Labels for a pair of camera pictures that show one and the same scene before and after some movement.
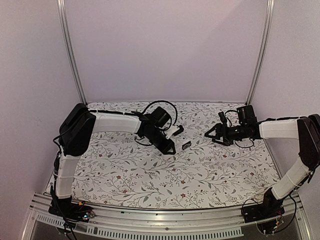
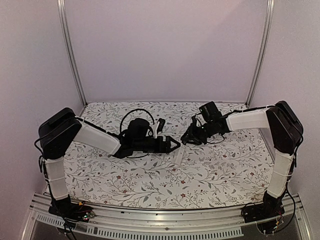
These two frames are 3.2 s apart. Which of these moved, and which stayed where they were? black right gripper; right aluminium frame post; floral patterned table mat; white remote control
Moved: black right gripper; white remote control
Stayed: floral patterned table mat; right aluminium frame post
